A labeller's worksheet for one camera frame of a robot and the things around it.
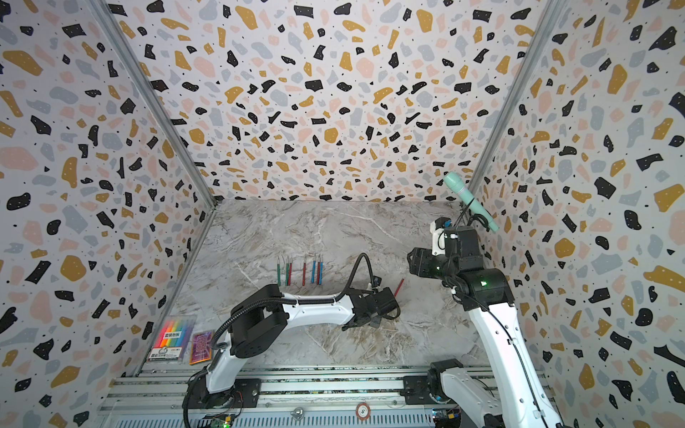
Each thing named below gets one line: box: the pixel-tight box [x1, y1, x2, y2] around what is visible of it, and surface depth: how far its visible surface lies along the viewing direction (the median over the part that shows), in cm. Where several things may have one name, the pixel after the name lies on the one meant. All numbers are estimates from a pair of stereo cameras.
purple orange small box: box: [189, 329, 214, 366], surface depth 81 cm
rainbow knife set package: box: [148, 315, 197, 362], surface depth 83 cm
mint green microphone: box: [443, 171, 500, 233], surface depth 82 cm
